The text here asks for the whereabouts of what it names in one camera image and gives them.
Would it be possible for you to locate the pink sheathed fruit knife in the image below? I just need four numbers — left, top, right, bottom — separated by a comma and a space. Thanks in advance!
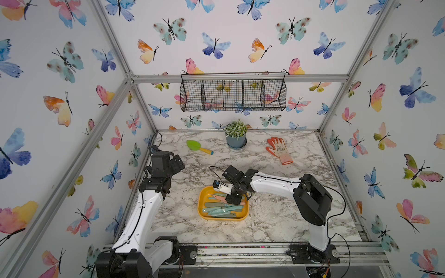
212, 195, 246, 206

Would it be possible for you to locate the yellow plastic storage tray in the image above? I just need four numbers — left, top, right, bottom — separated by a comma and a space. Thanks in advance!
198, 186, 250, 221

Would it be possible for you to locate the teal ceramic sheathed knife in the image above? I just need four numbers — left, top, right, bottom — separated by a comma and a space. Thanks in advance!
203, 206, 244, 218

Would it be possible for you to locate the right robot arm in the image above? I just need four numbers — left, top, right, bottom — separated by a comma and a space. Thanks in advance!
213, 166, 340, 264

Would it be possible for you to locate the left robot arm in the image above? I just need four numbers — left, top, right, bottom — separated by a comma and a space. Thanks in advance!
95, 150, 185, 278

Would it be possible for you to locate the green toy garden trowel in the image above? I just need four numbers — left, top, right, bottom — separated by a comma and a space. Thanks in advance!
186, 140, 214, 155

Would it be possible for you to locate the potted green plant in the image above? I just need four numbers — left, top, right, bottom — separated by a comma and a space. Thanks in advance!
224, 119, 248, 149

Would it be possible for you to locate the red and pink glove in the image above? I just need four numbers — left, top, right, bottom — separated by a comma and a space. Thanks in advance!
266, 137, 293, 165

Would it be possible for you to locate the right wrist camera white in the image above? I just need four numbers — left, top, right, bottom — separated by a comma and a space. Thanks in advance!
213, 180, 233, 195

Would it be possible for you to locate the black wire wall basket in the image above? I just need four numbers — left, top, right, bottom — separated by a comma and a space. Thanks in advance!
176, 72, 287, 113

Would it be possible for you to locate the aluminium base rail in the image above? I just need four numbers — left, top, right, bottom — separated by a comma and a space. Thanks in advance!
99, 241, 390, 268

